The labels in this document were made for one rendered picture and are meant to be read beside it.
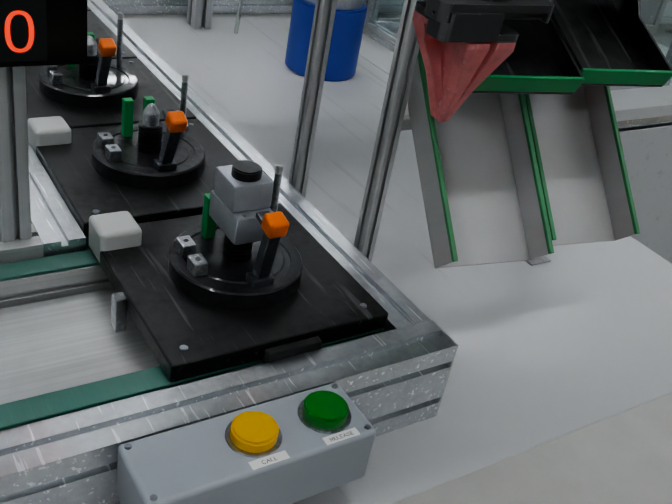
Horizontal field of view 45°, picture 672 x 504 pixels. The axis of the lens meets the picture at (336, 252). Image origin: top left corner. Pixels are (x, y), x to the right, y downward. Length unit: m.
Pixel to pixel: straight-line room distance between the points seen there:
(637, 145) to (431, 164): 1.28
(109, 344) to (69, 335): 0.04
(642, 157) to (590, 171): 1.10
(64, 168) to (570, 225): 0.63
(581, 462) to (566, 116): 0.44
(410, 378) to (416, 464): 0.09
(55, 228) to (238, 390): 0.32
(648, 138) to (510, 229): 1.23
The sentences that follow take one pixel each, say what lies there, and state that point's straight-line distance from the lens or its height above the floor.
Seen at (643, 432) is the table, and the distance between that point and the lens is 1.00.
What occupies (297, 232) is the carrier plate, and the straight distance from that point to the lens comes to 0.95.
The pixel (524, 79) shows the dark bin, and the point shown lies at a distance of 0.85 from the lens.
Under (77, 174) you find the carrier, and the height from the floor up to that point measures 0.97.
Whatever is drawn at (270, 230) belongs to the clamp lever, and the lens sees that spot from 0.76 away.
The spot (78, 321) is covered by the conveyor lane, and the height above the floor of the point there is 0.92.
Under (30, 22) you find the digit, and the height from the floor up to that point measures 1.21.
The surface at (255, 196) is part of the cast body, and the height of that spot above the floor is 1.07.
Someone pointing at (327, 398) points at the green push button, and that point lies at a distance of 0.72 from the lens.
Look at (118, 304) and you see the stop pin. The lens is 0.82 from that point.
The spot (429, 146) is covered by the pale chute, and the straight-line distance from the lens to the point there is 0.90.
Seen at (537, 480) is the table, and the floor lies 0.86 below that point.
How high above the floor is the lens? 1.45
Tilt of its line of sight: 31 degrees down
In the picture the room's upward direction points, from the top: 11 degrees clockwise
